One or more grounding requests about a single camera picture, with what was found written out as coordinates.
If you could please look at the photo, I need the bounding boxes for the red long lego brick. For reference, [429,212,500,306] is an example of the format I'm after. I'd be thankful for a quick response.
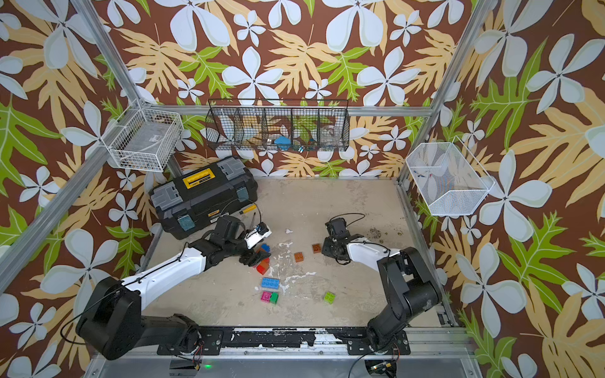
[256,260,269,275]

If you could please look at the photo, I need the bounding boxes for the lime green lego brick front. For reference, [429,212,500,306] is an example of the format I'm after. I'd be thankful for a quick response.
[324,291,336,304]

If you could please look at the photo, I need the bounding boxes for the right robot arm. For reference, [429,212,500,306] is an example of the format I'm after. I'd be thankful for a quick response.
[321,217,443,351]

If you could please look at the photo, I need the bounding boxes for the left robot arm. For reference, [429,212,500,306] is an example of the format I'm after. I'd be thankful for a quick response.
[76,216,272,360]

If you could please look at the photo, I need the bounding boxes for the light blue long lego brick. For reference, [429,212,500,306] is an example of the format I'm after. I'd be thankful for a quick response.
[261,277,280,290]

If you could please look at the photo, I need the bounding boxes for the magenta lego brick front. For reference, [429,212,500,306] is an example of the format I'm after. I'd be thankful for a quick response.
[261,291,273,302]

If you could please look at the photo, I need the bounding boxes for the dark green lego brick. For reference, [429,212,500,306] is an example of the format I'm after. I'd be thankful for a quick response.
[269,292,279,304]

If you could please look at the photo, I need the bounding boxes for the black deli toolbox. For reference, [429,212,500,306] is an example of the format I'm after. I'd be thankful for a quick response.
[150,156,258,239]

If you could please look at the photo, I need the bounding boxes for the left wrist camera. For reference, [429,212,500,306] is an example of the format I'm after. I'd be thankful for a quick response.
[244,222,272,249]

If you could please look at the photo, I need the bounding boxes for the small yellow handled screwdriver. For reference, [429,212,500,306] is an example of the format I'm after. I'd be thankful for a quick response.
[239,204,258,214]

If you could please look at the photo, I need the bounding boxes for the black wire basket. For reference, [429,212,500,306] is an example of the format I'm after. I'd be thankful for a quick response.
[204,99,351,152]

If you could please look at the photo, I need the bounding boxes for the white wire basket right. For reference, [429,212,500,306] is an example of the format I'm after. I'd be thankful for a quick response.
[406,137,496,217]

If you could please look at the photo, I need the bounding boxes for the white wire basket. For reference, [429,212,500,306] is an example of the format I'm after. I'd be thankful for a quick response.
[406,137,496,217]
[102,100,184,173]

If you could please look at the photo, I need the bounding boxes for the white wire basket left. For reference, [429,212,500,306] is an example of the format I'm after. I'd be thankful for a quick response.
[102,100,184,173]

